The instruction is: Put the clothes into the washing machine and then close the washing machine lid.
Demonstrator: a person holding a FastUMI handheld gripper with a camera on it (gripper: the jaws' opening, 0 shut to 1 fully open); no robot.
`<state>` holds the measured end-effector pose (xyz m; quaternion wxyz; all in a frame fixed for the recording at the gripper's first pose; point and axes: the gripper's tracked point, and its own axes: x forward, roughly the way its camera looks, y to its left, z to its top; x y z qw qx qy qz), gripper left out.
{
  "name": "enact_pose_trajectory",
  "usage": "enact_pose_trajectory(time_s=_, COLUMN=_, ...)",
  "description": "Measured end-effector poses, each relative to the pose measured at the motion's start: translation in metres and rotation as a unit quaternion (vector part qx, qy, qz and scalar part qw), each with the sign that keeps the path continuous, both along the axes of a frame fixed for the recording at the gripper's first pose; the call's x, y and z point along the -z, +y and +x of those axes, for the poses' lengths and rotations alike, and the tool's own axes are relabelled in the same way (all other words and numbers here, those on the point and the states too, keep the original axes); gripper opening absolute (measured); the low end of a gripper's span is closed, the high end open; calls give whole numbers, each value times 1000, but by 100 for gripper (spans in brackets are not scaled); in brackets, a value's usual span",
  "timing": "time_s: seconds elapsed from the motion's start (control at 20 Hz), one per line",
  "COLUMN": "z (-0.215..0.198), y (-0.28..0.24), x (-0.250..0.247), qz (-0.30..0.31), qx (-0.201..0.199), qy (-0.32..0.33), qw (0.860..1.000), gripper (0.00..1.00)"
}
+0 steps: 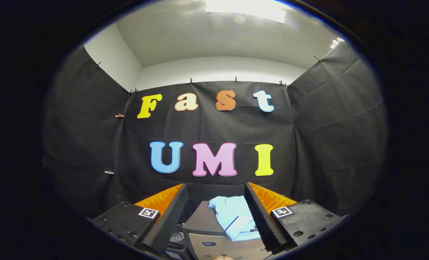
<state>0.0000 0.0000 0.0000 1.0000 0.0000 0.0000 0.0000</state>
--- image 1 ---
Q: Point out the black backdrop cloth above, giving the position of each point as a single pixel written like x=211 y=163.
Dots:
x=207 y=126

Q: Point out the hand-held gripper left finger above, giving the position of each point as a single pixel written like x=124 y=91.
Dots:
x=171 y=216

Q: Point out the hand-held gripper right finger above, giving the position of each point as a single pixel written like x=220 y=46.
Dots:
x=261 y=216

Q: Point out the light blue shirt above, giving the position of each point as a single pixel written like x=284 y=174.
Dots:
x=232 y=216

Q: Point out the grey washing machine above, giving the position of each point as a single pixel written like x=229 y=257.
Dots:
x=176 y=236

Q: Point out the row of black clips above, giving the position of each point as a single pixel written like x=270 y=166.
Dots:
x=191 y=81

